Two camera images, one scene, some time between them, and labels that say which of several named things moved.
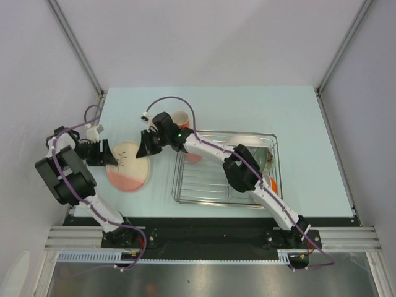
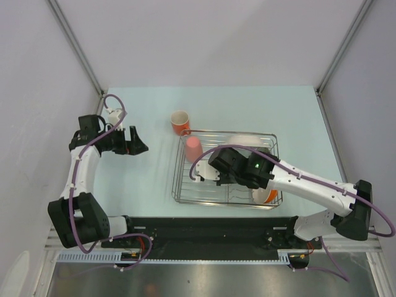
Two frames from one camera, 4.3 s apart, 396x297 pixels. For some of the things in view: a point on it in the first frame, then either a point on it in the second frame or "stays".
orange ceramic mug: x=181 y=119 stays
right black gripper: x=143 y=150 → x=223 y=180
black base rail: x=174 y=239 stays
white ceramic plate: x=249 y=141 stays
